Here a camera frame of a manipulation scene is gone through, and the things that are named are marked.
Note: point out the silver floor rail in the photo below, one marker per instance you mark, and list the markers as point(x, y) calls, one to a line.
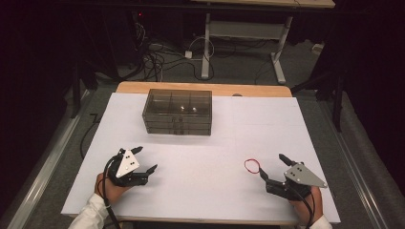
point(44, 171)
point(356, 171)

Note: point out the white power adapter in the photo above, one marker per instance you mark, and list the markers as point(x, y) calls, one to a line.
point(188, 54)

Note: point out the person's left hand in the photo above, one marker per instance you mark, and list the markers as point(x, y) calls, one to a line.
point(111, 191)

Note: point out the white table sheet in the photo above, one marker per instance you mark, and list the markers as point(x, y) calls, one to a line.
point(203, 178)

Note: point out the smoky clear drawer box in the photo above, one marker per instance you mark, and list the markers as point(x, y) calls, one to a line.
point(176, 103)

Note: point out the dark round table grommet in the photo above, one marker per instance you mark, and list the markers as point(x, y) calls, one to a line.
point(237, 94)

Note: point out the smoky clear plastic drawer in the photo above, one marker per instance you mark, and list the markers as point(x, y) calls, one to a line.
point(178, 131)

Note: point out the red rubber band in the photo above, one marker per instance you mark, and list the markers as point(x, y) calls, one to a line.
point(245, 165)

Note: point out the white frame wooden desk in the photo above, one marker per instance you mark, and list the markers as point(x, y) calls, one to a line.
point(245, 29)

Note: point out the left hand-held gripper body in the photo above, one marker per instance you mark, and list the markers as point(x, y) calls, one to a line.
point(127, 166)

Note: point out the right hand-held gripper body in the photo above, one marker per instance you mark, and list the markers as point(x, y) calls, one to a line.
point(301, 176)

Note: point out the person's right hand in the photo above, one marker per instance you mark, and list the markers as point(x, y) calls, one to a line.
point(305, 208)

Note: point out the black metal stand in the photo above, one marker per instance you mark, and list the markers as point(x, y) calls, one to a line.
point(337, 105)

